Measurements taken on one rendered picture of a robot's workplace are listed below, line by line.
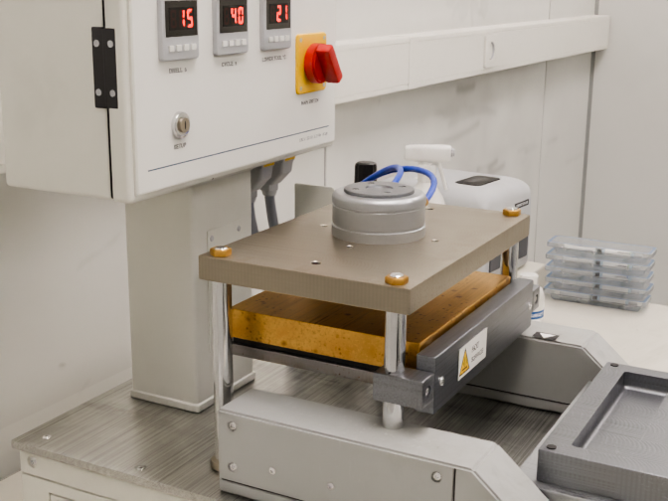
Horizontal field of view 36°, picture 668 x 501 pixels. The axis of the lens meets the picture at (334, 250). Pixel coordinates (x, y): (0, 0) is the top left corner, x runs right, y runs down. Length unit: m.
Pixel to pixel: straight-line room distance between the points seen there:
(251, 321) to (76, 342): 0.55
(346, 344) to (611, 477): 0.22
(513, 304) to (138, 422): 0.35
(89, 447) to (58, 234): 0.44
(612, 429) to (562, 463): 0.09
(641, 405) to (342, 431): 0.27
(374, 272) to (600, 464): 0.21
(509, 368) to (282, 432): 0.29
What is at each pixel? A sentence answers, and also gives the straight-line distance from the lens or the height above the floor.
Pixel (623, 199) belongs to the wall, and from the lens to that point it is 3.36.
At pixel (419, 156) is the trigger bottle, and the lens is 1.76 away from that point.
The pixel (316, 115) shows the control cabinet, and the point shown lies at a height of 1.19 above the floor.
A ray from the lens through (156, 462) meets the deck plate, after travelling 0.89.
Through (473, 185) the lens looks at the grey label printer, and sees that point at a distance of 1.84.
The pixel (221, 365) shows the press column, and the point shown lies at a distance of 0.83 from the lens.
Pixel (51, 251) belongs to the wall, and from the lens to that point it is 1.30.
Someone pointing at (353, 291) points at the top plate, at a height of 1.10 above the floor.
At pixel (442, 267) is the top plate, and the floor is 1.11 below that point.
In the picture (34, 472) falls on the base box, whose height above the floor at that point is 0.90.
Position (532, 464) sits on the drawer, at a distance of 0.80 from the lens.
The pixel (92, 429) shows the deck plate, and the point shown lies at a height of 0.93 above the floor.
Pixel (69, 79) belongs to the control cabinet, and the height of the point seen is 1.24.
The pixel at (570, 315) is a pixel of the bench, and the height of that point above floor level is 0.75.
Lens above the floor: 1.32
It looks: 15 degrees down
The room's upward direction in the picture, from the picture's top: 1 degrees clockwise
